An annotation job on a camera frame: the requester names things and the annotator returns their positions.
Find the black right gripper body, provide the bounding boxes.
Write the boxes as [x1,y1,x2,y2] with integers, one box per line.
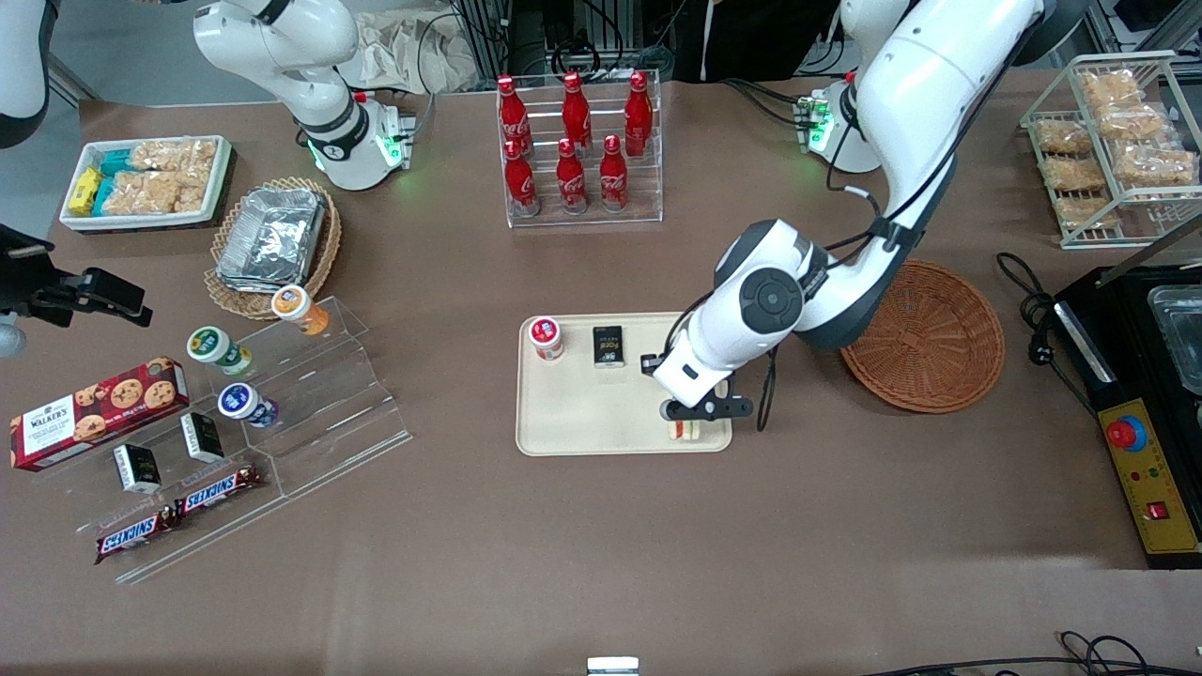
[0,223,59,326]

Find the beige plastic tray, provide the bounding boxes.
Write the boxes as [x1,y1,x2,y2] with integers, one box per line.
[516,311,732,457]

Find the oval light wicker basket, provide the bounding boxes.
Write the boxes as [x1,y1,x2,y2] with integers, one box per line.
[204,176,344,322]

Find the white rectangular snack tray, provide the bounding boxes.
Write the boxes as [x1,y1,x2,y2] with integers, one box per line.
[58,134,234,233]

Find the round brown wicker basket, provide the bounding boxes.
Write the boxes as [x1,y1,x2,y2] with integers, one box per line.
[838,259,1007,415]

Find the small yellow snack box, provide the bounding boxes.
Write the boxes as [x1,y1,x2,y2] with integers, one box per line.
[67,166,103,214]

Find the red lid yogurt cup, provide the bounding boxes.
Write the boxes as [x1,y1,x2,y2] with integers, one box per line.
[529,316,566,363]

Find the clear bag rice snack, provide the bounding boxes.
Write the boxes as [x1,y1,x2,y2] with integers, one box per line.
[109,169,209,216]
[130,138,220,176]

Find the green lid yogurt cup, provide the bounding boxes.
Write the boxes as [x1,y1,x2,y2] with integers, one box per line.
[185,325,254,376]

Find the red Walkers cookie box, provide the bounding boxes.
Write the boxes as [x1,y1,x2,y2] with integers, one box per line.
[8,356,191,472]

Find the clear acrylic bottle rack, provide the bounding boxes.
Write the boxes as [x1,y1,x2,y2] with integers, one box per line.
[497,69,665,229]

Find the stacked aluminium foil containers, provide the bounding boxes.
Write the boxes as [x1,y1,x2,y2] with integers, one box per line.
[215,187,328,293]

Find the blue lid yogurt cup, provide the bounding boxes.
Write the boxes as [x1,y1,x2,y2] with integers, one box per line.
[217,382,281,429]

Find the orange lid yogurt cup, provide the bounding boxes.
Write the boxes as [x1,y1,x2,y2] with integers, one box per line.
[271,284,331,337]

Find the red cola bottle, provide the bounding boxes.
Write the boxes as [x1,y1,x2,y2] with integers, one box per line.
[503,139,542,218]
[598,134,630,213]
[555,138,590,216]
[496,75,530,159]
[561,72,593,153]
[624,71,655,158]

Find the Snickers chocolate bar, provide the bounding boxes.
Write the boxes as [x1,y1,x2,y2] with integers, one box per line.
[175,463,263,518]
[93,506,182,565]

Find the clear acrylic stepped display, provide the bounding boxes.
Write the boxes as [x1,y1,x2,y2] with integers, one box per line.
[26,295,414,586]

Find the crumpled beige paper bag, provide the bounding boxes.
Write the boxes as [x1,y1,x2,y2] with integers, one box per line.
[336,8,482,96]

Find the clear bag fried snack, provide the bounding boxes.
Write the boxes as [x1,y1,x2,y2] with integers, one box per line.
[1112,145,1200,191]
[1079,69,1144,111]
[1043,155,1109,194]
[1036,119,1096,157]
[1097,102,1177,144]
[1056,194,1125,232]

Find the black countertop appliance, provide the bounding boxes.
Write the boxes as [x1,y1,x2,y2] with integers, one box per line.
[1051,265,1202,571]

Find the red emergency stop button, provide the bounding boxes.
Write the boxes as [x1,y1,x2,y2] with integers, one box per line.
[1105,414,1149,454]

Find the yellow control box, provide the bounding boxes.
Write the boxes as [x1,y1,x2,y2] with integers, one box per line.
[1098,398,1202,556]

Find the clear plastic container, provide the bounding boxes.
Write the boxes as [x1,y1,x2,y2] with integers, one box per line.
[1147,284,1202,396]

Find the black power cable with plug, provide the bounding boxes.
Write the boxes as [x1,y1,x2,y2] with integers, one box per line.
[994,250,1102,416]

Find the white wire shelf rack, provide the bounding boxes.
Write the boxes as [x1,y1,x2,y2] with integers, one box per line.
[1020,51,1202,251]

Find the black floor cables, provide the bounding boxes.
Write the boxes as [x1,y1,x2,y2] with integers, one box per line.
[859,630,1202,676]

